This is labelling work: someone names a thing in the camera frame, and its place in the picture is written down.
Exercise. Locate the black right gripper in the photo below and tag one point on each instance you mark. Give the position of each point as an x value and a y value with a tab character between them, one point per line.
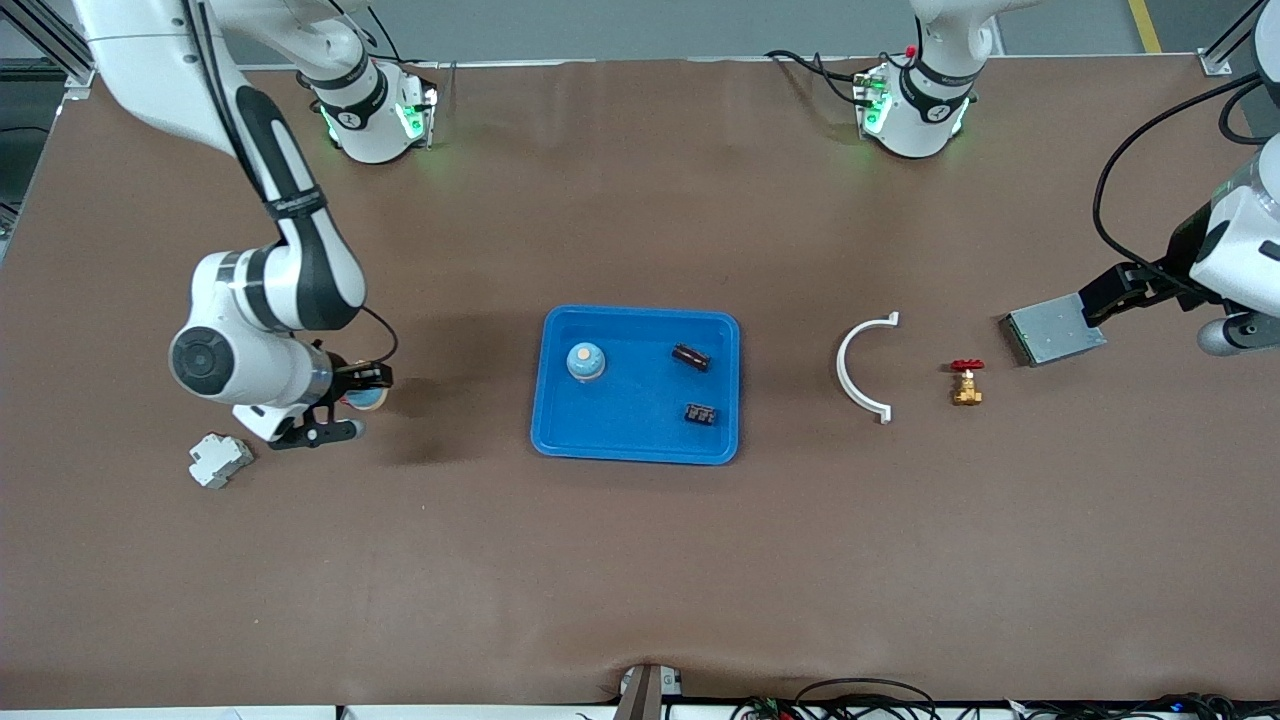
345	382

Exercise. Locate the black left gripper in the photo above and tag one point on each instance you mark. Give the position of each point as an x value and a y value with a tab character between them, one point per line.
1180	257

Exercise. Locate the blue call bell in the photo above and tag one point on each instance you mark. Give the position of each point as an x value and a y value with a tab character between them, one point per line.
585	362
368	402

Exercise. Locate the large brown electrolytic capacitor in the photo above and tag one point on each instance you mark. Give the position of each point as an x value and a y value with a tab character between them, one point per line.
690	357

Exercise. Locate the small printed electrolytic capacitor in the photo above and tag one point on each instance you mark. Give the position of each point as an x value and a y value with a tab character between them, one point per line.
700	414

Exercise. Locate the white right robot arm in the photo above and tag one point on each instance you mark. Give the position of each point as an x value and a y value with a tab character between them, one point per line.
150	50

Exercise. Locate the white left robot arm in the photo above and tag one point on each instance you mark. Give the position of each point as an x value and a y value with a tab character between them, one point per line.
915	110

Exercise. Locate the blue plastic tray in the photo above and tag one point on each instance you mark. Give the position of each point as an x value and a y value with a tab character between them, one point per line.
640	400

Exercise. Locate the silver metal box module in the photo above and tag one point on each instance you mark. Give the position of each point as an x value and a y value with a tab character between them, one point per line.
1050	332

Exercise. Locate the white circuit breaker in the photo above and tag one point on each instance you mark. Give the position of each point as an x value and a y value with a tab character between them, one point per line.
218	460

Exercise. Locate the brown table mat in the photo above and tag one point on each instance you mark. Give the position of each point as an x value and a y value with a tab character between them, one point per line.
640	580

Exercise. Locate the black right camera bracket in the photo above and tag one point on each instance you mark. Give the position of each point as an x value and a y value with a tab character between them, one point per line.
305	432

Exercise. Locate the aluminium frame post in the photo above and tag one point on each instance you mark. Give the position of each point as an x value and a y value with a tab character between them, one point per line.
60	45
1213	62

